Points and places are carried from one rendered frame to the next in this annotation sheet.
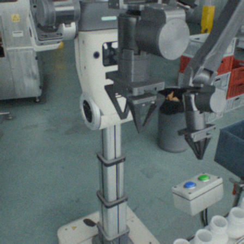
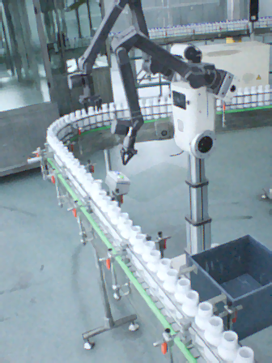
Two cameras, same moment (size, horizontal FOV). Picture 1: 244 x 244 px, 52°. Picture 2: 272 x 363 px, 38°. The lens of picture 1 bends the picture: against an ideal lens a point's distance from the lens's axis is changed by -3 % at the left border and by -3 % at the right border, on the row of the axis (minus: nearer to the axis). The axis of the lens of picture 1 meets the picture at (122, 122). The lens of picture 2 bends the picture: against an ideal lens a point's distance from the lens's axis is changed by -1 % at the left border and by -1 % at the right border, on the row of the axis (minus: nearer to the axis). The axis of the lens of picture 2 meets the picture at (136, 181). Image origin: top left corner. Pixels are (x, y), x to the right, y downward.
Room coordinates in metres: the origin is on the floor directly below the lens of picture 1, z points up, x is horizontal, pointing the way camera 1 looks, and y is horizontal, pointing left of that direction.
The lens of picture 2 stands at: (1.00, -2.05, 1.94)
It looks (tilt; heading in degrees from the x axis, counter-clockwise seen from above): 25 degrees down; 100
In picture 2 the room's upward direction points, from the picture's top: 6 degrees counter-clockwise
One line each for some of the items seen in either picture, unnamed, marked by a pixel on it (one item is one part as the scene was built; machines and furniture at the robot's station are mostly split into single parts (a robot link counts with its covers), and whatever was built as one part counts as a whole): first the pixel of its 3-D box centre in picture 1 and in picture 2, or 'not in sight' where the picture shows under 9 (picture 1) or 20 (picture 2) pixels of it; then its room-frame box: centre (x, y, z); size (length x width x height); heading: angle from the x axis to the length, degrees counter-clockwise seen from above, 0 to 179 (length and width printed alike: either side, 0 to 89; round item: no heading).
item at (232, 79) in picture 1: (231, 70); not in sight; (3.65, -1.63, 0.55); 0.61 x 0.41 x 0.22; 124
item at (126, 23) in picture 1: (136, 31); (87, 80); (0.44, -0.02, 1.57); 0.07 x 0.06 x 0.07; 32
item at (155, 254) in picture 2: not in sight; (156, 273); (0.85, -0.98, 1.08); 0.06 x 0.06 x 0.17
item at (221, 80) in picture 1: (203, 79); not in sight; (3.20, -1.08, 0.55); 0.61 x 0.41 x 0.22; 129
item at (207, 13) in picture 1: (207, 20); not in sight; (10.51, -3.34, 0.55); 0.40 x 0.40 x 1.10; 32
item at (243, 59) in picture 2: not in sight; (225, 87); (1.43, 3.92, 0.59); 1.10 x 0.62 x 1.18; 14
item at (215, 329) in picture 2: not in sight; (215, 343); (1.03, -1.28, 1.08); 0.06 x 0.06 x 0.17
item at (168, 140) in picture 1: (176, 120); not in sight; (2.50, -0.59, 0.32); 0.45 x 0.45 x 0.64
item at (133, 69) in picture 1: (133, 66); (89, 91); (0.44, -0.02, 1.51); 0.10 x 0.07 x 0.07; 32
